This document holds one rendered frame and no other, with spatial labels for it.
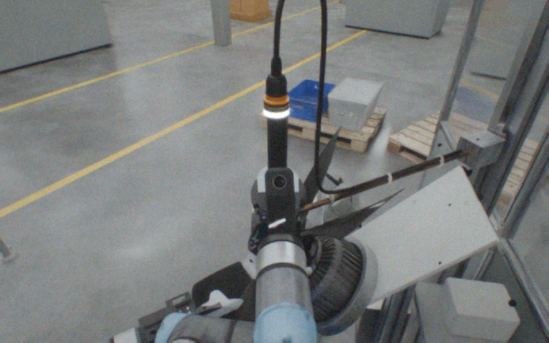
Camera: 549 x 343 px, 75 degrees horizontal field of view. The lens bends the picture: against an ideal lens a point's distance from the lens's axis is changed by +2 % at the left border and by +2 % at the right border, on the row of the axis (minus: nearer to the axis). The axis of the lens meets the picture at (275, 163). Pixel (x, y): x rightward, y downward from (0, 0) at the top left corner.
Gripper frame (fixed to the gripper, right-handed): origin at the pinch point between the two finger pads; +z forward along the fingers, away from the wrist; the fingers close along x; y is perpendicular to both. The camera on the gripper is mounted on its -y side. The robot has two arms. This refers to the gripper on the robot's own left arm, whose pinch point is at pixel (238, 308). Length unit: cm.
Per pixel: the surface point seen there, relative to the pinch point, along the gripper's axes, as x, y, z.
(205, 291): 16.0, 22.9, -2.4
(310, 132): 86, 230, 170
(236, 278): 8.8, 16.1, 5.2
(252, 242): -2.3, 15.1, 10.3
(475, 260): 39, 4, 97
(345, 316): 9.0, -8.0, 23.3
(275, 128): -40.7, -1.8, 10.4
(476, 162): -17, -3, 69
